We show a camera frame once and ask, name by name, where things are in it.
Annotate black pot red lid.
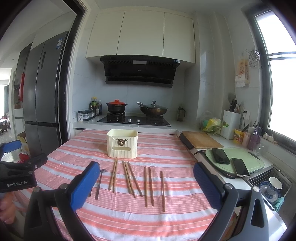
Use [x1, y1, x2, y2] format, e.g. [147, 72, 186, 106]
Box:
[107, 99, 127, 113]

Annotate wire trivet on wall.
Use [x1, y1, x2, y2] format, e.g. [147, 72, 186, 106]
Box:
[245, 49, 260, 68]

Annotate yellow seasoning box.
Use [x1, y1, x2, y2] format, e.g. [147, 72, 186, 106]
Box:
[233, 129, 244, 145]

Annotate wooden chopstick eight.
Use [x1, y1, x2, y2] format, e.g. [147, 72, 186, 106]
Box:
[160, 170, 166, 212]

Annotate wooden chopstick six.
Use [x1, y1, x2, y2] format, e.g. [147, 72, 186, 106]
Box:
[144, 166, 148, 208]

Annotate black smartphone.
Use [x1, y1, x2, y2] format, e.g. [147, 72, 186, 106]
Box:
[211, 148, 230, 165]
[232, 158, 250, 177]

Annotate wooden chopstick one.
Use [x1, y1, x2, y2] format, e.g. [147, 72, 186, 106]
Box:
[108, 158, 117, 190]

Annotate wooden chopstick two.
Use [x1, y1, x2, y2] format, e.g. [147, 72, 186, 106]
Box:
[113, 158, 118, 193]

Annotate wooden chopstick four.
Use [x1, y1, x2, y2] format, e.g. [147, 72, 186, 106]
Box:
[125, 162, 136, 198]

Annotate white upper cabinets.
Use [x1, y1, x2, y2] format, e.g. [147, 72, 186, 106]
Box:
[86, 10, 195, 63]

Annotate pink striped tablecloth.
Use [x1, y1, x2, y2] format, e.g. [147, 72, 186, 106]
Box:
[12, 128, 236, 241]

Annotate white knife block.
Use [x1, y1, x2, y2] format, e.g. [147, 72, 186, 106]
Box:
[220, 110, 241, 140]

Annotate person left hand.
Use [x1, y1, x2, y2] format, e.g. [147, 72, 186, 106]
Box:
[0, 192, 16, 225]

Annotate black gas stove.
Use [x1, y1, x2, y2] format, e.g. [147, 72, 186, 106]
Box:
[98, 113, 171, 127]

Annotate wooden cutting board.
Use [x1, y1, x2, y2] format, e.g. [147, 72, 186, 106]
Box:
[179, 131, 223, 150]

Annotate wooden chopstick five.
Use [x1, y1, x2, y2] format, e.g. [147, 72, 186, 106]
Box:
[127, 161, 144, 197]

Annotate wooden chopstick seven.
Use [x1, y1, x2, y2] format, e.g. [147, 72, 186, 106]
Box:
[149, 167, 154, 206]

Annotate grey refrigerator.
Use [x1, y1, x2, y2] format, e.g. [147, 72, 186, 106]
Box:
[23, 31, 68, 156]

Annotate condiment bottles rack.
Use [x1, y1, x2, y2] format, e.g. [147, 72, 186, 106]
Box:
[82, 96, 102, 121]

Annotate white spice jar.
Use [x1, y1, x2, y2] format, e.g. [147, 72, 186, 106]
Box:
[77, 110, 83, 123]

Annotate green cutting board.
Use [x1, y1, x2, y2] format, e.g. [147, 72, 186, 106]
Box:
[205, 148, 264, 178]

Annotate small steel spoon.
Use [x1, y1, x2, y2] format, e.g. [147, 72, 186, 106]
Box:
[95, 169, 107, 200]

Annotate purple soap bottle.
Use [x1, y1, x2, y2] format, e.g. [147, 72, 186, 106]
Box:
[247, 126, 262, 151]

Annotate yellow green plastic bag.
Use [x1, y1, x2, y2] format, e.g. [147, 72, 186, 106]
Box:
[199, 110, 222, 136]

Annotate black range hood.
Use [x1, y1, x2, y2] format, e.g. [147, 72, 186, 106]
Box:
[100, 55, 181, 87]

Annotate white blue bowl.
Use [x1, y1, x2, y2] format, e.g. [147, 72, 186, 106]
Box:
[259, 177, 281, 203]

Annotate wooden chopstick three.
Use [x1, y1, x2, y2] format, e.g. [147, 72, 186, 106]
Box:
[122, 161, 132, 194]

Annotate cardboard box on floor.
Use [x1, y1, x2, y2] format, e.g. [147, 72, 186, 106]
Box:
[18, 132, 30, 155]

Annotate black wok with lid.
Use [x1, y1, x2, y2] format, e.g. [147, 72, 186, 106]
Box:
[137, 101, 168, 116]

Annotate cream utensil holder box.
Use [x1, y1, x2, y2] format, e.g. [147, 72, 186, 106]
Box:
[106, 129, 138, 159]

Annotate dark glass kettle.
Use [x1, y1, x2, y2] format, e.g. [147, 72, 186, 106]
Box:
[176, 106, 186, 122]

